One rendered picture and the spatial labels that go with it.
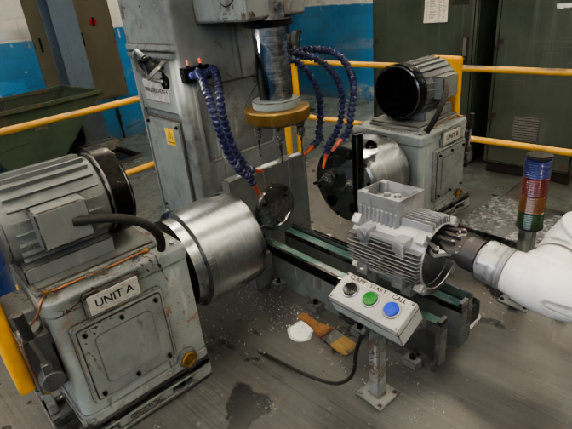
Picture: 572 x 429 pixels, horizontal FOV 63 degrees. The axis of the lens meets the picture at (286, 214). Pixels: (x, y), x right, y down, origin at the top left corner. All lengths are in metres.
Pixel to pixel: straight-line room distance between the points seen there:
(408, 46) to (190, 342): 3.87
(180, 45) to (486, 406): 1.13
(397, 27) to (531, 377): 3.82
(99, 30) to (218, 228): 5.65
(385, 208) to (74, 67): 5.35
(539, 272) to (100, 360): 0.85
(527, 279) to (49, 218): 0.87
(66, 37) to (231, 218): 5.16
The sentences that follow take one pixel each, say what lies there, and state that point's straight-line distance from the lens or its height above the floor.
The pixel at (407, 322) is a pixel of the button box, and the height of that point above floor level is 1.06.
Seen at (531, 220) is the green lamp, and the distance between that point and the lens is 1.29.
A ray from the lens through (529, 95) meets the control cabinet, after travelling 4.25.
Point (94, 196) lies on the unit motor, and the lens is 0.96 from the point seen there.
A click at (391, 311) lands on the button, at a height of 1.07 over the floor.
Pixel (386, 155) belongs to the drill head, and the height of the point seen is 1.13.
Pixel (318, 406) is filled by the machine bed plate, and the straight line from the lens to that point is 1.10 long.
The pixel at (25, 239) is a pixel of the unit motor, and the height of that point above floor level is 1.26.
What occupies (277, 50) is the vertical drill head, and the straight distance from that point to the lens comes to 1.24.
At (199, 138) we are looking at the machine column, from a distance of 1.39.
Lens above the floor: 1.62
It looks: 26 degrees down
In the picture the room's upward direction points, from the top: 6 degrees counter-clockwise
